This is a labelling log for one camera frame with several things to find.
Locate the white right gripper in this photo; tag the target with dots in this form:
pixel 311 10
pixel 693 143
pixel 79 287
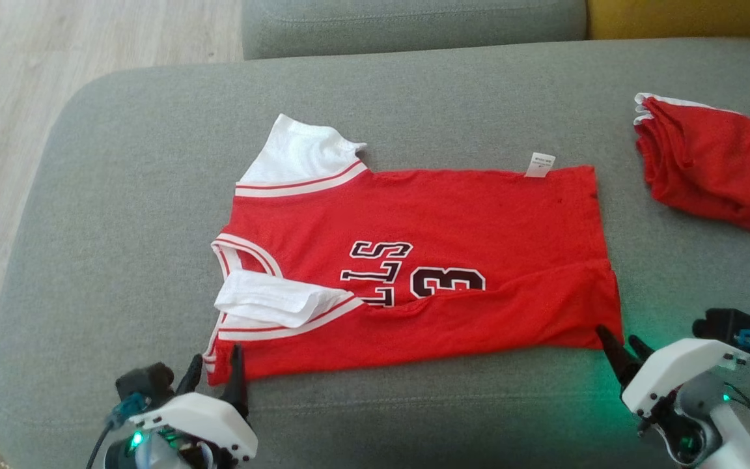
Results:
pixel 674 368

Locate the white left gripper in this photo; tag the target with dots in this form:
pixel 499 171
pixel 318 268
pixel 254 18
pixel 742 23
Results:
pixel 209 417

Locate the red basketball jersey shirt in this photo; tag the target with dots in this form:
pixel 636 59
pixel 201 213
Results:
pixel 479 215

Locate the red basketball shorts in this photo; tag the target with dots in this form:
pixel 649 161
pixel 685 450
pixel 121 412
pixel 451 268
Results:
pixel 713 163

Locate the grey sofa seat cushion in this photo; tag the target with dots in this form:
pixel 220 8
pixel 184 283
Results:
pixel 121 228

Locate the yellow cushion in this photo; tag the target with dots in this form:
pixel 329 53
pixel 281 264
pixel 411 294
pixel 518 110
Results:
pixel 687 16

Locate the grey sofa back cushion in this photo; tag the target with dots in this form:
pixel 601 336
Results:
pixel 414 26

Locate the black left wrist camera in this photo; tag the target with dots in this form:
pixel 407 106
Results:
pixel 144 381

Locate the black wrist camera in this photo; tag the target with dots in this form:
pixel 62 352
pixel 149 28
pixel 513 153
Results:
pixel 144 381
pixel 726 322

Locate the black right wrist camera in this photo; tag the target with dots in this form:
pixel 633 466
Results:
pixel 726 322

